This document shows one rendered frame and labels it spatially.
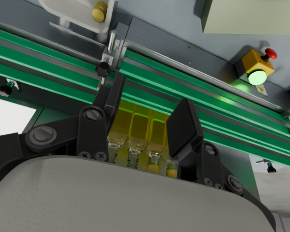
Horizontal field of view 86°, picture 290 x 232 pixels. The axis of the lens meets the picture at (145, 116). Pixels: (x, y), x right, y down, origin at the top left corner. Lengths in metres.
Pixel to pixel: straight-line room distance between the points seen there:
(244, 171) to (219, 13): 0.69
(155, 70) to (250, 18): 0.25
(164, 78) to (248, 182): 0.66
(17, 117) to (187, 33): 0.58
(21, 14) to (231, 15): 0.55
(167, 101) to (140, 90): 0.09
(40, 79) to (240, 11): 0.55
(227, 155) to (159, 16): 0.66
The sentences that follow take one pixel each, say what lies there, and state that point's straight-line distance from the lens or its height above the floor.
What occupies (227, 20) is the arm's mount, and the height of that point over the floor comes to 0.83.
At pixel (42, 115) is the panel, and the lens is 0.59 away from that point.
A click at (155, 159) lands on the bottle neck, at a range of 0.43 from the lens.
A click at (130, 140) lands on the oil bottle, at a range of 0.41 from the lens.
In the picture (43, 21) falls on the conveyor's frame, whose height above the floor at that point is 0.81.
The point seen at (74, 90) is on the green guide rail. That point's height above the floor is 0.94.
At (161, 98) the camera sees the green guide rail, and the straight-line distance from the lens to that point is 0.47.
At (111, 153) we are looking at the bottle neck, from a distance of 0.39.
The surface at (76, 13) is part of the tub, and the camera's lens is 0.52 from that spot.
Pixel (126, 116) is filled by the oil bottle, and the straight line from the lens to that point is 0.43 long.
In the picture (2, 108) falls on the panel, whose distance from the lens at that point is 0.63.
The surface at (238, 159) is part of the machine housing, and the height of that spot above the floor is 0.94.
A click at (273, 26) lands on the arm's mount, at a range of 0.53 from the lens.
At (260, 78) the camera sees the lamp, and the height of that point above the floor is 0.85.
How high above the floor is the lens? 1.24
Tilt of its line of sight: 34 degrees down
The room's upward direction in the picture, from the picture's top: 171 degrees counter-clockwise
